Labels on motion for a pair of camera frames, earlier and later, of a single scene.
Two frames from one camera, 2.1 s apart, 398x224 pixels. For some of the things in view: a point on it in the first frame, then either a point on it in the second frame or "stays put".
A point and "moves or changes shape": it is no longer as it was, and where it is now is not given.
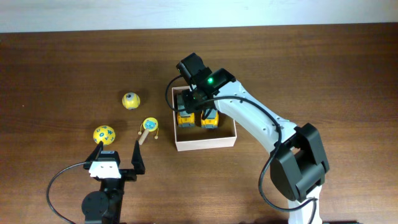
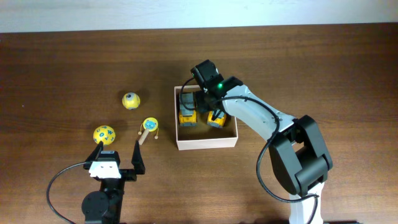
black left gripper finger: [94, 155] stays put
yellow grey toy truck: [211, 120] moves or changes shape
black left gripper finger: [137, 160] stays put
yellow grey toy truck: [185, 119] stays put
